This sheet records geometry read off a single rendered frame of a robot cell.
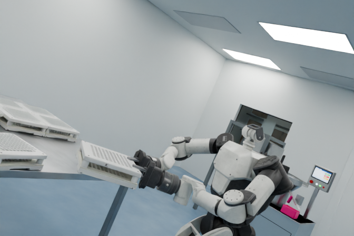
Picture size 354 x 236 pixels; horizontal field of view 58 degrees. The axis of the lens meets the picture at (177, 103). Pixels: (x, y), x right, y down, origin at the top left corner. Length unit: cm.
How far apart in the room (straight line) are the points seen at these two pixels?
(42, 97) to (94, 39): 125
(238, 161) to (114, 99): 467
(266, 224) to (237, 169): 235
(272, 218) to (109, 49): 372
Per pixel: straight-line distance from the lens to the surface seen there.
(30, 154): 150
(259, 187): 136
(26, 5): 507
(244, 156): 154
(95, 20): 552
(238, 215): 131
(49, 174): 160
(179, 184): 143
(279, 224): 379
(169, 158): 169
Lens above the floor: 138
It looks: level
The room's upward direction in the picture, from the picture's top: 23 degrees clockwise
